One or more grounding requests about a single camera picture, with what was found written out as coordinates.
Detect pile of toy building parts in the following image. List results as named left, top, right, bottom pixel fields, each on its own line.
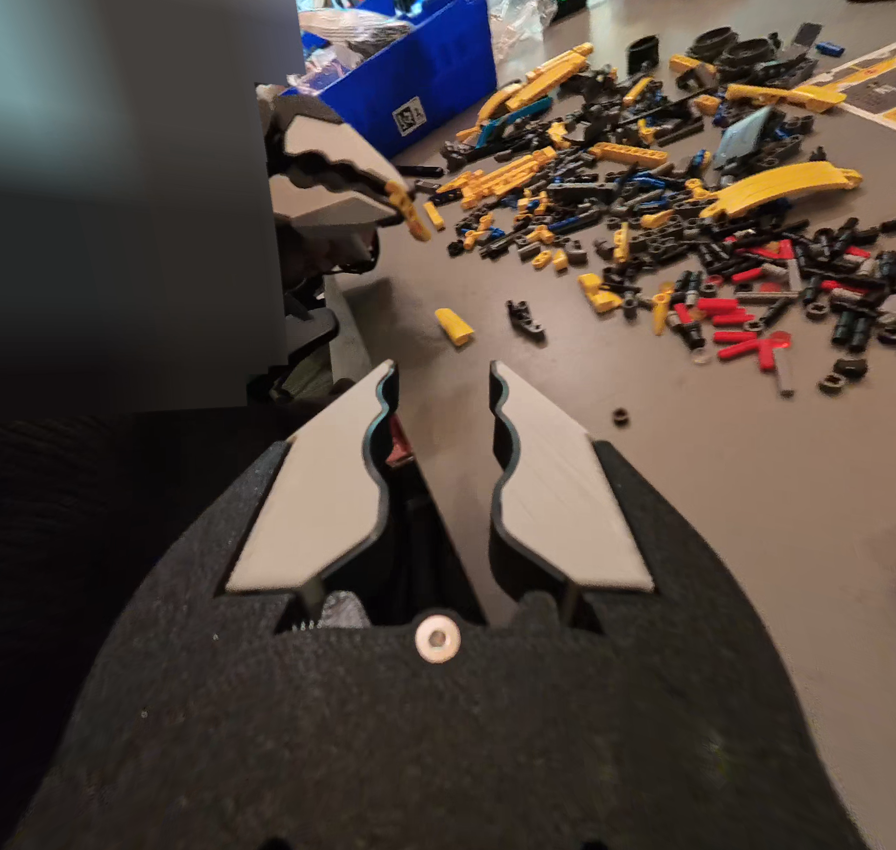
left=413, top=21, right=896, bottom=399

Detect clear plastic bags in bin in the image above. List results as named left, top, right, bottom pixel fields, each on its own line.
left=297, top=9, right=414, bottom=60

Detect person's torso in dark sweater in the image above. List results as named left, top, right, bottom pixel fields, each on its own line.
left=0, top=409, right=302, bottom=837

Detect blue grey toy panel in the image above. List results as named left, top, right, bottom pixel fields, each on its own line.
left=714, top=105, right=774, bottom=165

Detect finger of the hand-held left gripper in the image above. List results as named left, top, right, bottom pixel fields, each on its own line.
left=282, top=114, right=413, bottom=199
left=268, top=173, right=405, bottom=230

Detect clear plastic bag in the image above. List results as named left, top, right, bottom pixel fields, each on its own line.
left=489, top=0, right=560, bottom=60

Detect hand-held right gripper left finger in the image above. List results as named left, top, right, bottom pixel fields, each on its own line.
left=224, top=359, right=401, bottom=626

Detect blue plastic bin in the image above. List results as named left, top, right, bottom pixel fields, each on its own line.
left=282, top=0, right=499, bottom=160

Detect yellow black sticker sheet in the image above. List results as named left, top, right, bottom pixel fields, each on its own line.
left=812, top=52, right=896, bottom=130

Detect dark grey beam with pins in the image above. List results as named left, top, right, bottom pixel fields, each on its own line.
left=506, top=299, right=547, bottom=342

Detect yellow curved wedge piece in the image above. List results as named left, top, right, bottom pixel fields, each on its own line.
left=434, top=307, right=476, bottom=347

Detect large yellow curved panel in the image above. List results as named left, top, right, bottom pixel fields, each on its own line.
left=700, top=162, right=863, bottom=221

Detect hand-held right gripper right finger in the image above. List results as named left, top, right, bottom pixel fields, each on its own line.
left=487, top=359, right=656, bottom=626

